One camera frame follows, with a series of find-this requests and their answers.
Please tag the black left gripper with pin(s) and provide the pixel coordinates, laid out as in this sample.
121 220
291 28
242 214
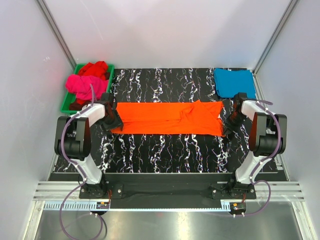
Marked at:
117 123

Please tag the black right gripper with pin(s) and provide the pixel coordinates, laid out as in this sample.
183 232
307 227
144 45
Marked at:
229 127

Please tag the orange t shirt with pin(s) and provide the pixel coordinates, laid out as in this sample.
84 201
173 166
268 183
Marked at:
170 118

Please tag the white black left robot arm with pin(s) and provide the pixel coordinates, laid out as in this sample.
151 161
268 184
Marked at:
73 142

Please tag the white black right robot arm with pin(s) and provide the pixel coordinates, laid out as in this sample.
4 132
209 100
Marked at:
267 139

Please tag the folded blue t shirt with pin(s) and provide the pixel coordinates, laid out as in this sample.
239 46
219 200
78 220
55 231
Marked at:
231 82

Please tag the dark maroon t shirt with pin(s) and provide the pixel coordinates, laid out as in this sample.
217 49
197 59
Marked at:
76 105

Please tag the pink t shirt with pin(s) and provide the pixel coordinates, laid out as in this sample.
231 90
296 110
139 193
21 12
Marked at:
81 86

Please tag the green plastic bin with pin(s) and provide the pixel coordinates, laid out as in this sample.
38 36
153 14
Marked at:
69 98

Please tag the red t shirt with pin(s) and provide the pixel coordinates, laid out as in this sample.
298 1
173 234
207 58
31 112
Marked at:
98 69

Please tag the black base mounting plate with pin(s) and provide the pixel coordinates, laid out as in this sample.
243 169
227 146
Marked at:
160 196

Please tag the left connector box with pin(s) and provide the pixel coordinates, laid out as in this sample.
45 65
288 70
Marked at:
103 205

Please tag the connector box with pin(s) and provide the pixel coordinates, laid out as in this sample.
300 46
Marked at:
103 205
238 206

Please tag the right connector box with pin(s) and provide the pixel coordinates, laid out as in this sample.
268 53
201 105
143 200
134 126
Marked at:
238 206

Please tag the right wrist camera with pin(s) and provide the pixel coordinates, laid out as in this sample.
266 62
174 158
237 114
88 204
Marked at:
238 99

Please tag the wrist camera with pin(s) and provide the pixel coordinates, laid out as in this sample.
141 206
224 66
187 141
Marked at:
109 98
238 99

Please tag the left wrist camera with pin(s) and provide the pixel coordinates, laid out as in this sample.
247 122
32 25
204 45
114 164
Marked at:
109 98

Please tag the aluminium frame rail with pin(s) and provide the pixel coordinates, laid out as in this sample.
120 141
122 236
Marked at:
281 191

